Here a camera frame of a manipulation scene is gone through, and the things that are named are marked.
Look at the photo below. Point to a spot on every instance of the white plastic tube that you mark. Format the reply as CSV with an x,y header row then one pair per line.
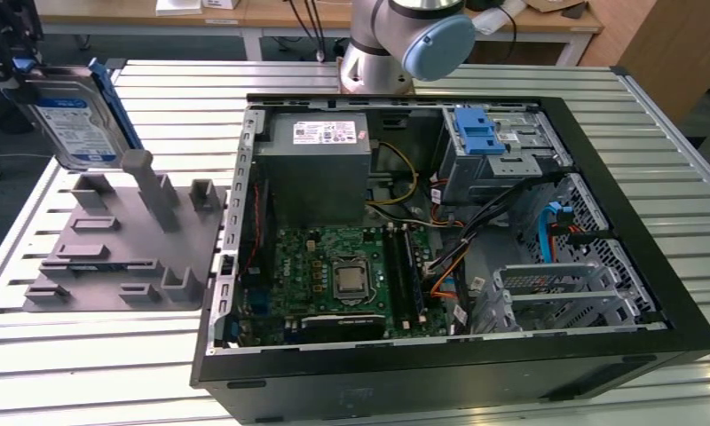
x,y
491,20

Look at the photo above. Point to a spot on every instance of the black RAM slot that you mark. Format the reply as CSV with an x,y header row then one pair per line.
x,y
396,275

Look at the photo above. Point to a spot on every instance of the blue plastic drive latch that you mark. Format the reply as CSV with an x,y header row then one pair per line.
x,y
473,133

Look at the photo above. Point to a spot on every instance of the silver CPU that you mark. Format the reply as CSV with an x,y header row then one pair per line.
x,y
352,279

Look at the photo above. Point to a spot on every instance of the hard disk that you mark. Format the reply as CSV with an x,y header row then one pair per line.
x,y
78,128

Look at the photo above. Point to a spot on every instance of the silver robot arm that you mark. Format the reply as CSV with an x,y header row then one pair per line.
x,y
379,44

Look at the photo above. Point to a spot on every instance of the green motherboard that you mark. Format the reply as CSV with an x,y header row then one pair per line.
x,y
308,253

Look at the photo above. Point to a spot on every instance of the wooden desk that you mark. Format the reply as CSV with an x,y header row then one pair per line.
x,y
124,20

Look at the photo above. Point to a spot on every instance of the grey parts rack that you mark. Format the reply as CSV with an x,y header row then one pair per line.
x,y
136,248

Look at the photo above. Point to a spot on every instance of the brown cardboard piece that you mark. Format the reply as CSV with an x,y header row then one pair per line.
x,y
553,5

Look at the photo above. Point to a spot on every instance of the CPU socket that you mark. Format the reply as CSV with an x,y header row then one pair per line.
x,y
355,262

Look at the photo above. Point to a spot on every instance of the RAM stick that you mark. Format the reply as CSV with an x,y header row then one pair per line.
x,y
416,270
95,268

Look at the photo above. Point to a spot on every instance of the grey power supply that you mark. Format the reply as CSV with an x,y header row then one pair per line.
x,y
314,186

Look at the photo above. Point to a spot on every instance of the white box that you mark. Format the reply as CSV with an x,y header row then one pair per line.
x,y
178,6
222,3

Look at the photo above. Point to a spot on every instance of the black PC case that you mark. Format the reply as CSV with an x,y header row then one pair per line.
x,y
391,386

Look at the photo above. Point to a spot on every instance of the black graphics card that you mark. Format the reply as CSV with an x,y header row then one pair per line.
x,y
343,328

